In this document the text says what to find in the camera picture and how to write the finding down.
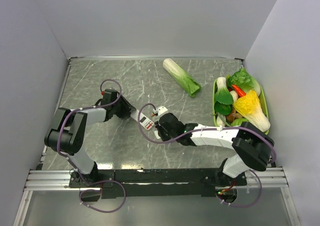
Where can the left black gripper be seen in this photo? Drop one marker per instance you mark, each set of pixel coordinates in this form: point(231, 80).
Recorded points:
point(127, 107)

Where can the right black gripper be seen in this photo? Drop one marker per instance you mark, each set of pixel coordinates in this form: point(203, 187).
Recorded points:
point(159, 128)

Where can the white remote control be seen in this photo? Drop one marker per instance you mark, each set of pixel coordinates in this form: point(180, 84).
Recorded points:
point(143, 120)

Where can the white battery cover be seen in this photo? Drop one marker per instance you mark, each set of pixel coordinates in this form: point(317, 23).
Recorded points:
point(157, 135)

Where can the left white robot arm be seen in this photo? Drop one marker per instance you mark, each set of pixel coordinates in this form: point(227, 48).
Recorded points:
point(66, 132)

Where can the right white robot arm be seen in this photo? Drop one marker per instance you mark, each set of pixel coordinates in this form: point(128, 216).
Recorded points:
point(252, 147)

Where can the long green napa cabbage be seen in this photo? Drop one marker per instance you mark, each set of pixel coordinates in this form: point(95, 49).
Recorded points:
point(182, 77)

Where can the brown mushroom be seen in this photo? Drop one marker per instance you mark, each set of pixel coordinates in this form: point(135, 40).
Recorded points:
point(233, 115)

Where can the bok choy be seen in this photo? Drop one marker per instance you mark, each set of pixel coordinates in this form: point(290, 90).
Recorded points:
point(222, 94)

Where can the round green cabbage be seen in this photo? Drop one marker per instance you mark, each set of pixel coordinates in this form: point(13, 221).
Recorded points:
point(238, 122)

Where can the white mushroom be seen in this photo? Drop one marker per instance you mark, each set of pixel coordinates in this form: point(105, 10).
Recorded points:
point(234, 95)

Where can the red chili pepper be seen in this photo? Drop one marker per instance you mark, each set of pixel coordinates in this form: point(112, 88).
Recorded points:
point(238, 90)

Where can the yellow napa cabbage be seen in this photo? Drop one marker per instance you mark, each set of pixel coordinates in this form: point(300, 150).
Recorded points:
point(250, 108)

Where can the green lettuce head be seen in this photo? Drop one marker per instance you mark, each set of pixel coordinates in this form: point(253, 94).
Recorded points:
point(244, 81)

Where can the green plastic tray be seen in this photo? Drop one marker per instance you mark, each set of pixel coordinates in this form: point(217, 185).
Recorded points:
point(216, 115)

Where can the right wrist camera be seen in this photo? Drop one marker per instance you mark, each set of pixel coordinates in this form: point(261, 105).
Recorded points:
point(159, 111)

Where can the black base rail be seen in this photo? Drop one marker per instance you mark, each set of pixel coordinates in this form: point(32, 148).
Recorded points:
point(158, 182)

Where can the aluminium frame rail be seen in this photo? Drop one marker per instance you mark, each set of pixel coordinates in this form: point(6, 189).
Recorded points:
point(58, 180)

